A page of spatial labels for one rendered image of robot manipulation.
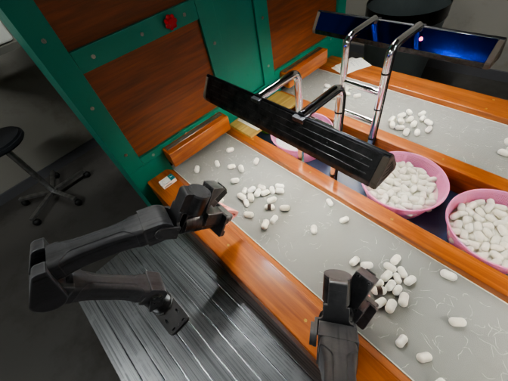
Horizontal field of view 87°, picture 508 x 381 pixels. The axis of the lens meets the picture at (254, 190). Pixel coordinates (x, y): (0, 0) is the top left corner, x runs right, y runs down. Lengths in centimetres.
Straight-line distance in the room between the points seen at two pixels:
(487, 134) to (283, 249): 88
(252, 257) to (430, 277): 48
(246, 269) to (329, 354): 39
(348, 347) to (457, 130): 99
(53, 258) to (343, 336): 56
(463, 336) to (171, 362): 74
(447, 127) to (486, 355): 80
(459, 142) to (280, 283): 85
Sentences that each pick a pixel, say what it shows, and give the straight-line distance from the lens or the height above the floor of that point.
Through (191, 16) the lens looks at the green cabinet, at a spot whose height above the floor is 123.
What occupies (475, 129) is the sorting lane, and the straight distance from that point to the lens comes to 135.
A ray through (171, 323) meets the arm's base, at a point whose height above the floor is 68.
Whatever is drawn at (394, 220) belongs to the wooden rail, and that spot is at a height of 76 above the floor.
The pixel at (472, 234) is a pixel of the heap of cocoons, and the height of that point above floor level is 73.
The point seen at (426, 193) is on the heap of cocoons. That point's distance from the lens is 106.
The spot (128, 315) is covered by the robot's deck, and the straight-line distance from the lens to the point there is 103.
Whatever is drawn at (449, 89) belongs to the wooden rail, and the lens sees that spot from 150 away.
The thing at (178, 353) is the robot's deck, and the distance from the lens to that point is 92.
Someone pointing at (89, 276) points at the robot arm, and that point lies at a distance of 76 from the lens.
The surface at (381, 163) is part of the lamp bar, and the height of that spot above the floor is 110.
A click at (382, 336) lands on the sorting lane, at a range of 80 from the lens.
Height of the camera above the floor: 151
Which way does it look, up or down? 49 degrees down
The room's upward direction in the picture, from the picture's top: 14 degrees counter-clockwise
